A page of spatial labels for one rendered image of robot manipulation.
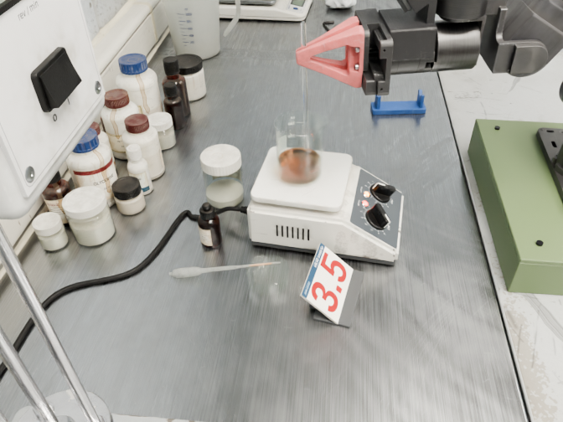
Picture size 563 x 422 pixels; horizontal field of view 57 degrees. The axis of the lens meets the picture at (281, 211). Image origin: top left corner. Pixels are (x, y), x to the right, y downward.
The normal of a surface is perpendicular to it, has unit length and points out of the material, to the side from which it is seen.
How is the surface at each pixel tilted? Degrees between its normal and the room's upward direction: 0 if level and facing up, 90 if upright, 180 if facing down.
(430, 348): 0
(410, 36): 90
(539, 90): 0
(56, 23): 90
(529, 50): 91
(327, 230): 90
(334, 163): 0
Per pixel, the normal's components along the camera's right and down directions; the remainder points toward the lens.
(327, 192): -0.03, -0.76
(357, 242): -0.23, 0.64
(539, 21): 0.00, 0.67
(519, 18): -0.87, -0.36
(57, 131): 0.99, 0.05
